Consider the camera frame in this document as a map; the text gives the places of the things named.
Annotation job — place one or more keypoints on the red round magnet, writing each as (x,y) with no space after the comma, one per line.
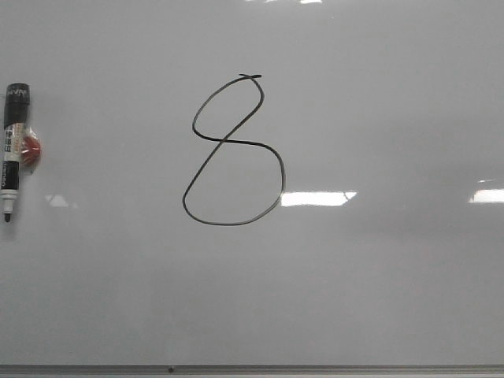
(31,150)

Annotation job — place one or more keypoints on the black white whiteboard marker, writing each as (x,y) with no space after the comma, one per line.
(14,119)

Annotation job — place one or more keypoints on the white whiteboard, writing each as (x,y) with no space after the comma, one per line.
(257,183)

